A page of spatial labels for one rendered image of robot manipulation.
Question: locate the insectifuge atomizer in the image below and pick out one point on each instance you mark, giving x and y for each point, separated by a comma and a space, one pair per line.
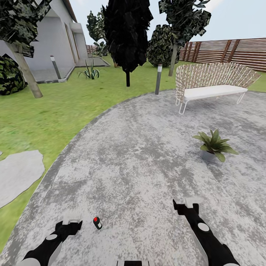
97, 223

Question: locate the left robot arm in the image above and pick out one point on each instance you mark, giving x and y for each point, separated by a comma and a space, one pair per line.
46, 253

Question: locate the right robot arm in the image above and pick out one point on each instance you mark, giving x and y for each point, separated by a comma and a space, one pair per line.
213, 252

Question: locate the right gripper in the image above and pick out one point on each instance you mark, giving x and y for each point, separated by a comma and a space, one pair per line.
183, 210

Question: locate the pot plant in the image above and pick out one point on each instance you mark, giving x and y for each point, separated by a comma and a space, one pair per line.
213, 146

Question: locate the garden chair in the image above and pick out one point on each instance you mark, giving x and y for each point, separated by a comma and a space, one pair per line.
212, 80

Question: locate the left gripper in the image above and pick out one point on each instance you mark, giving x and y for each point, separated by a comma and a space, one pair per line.
70, 229

